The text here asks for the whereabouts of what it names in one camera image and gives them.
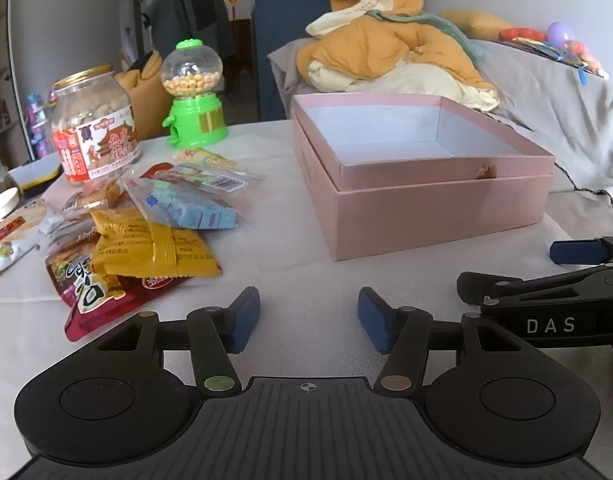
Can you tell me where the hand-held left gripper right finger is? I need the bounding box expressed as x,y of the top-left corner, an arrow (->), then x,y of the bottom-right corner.
357,286 -> 530,398

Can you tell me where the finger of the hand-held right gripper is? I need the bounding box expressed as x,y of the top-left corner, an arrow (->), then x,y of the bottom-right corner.
457,265 -> 613,309
549,231 -> 613,267

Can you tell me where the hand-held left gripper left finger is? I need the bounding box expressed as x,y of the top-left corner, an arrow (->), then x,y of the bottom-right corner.
94,286 -> 262,397

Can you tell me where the pink cardboard box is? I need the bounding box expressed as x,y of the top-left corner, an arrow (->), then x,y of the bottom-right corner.
290,92 -> 557,262

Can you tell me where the pale yellow snack packet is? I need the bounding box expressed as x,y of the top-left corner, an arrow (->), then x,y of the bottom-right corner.
174,147 -> 240,173

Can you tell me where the blue candy bag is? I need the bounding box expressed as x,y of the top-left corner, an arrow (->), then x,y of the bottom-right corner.
124,177 -> 247,233

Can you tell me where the dark red snack packet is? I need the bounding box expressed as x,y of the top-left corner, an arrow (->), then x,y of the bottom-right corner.
45,240 -> 187,343

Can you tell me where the brown snack packet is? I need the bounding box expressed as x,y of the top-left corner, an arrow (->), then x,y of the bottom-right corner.
61,178 -> 124,213

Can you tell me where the colourful toy pile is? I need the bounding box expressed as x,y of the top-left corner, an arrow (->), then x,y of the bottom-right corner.
500,27 -> 611,81

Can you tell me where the green gumball machine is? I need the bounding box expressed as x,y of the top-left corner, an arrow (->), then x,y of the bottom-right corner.
160,38 -> 230,150

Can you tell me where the purple toy ball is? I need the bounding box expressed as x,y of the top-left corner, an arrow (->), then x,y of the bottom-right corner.
546,21 -> 578,46

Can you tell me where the large red label jar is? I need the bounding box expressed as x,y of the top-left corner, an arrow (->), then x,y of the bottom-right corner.
50,64 -> 141,187

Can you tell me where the yellow cushion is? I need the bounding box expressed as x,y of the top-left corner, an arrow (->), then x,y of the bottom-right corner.
114,50 -> 180,141

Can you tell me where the white rice cracker packet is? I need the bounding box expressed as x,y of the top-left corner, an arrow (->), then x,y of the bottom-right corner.
0,199 -> 62,278

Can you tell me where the yellow pillow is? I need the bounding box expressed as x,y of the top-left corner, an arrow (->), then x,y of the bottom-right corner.
439,10 -> 514,41

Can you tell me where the small jar with white band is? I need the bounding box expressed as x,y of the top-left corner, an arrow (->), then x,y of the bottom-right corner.
0,166 -> 26,225

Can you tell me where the yellow and cream blanket pile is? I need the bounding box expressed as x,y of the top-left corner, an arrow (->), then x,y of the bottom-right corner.
295,0 -> 502,113

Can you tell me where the colourful toy stack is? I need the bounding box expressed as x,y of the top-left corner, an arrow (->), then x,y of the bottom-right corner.
25,92 -> 54,158

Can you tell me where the blue partition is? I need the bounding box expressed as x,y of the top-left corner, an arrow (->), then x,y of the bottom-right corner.
251,0 -> 347,122

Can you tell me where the dark hanging jacket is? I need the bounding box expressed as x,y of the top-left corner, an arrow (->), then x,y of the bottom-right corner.
145,0 -> 236,61

